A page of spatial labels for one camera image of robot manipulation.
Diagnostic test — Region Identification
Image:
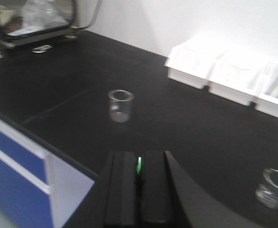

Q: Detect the left white storage bin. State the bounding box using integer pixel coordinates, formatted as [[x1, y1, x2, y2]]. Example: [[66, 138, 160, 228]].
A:
[[165, 37, 224, 89]]

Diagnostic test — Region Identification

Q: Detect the middle white storage bin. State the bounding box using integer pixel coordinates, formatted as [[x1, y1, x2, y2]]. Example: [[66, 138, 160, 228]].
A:
[[209, 51, 273, 106]]

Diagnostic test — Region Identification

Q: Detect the right white storage bin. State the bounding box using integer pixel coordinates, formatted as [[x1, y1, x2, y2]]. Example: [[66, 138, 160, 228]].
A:
[[255, 63, 278, 118]]

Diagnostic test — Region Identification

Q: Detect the glass beaker holding red spoon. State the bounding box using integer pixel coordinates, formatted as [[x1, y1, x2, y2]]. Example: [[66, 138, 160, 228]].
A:
[[108, 89, 134, 123]]

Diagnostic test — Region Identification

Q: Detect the glass beaker on right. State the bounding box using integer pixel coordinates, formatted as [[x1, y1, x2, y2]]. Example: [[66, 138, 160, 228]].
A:
[[255, 168, 278, 209]]

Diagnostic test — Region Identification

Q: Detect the small round metal lid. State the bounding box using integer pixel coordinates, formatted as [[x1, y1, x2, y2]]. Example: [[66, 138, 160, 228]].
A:
[[32, 45, 53, 54]]

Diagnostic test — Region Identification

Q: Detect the green plastic spoon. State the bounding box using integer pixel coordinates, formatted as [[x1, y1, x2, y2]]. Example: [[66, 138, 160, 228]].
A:
[[136, 156, 143, 176]]

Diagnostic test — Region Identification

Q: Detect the grey lab appliance with window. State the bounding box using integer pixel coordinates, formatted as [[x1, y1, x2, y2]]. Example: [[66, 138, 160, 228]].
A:
[[0, 0, 102, 58]]

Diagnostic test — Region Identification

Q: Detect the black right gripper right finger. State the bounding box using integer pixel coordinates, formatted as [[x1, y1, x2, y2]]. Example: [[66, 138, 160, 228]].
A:
[[140, 150, 179, 225]]

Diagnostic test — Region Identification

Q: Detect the blue white bench cabinet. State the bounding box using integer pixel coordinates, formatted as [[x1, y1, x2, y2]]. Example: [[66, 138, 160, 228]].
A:
[[0, 119, 96, 228]]

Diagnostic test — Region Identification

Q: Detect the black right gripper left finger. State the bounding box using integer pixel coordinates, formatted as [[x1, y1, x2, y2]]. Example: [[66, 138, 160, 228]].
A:
[[104, 152, 137, 228]]

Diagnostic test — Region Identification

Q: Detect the white storage bin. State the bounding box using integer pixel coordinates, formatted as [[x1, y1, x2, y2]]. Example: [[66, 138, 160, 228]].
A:
[[255, 63, 278, 118], [165, 37, 224, 89], [209, 51, 273, 106]]

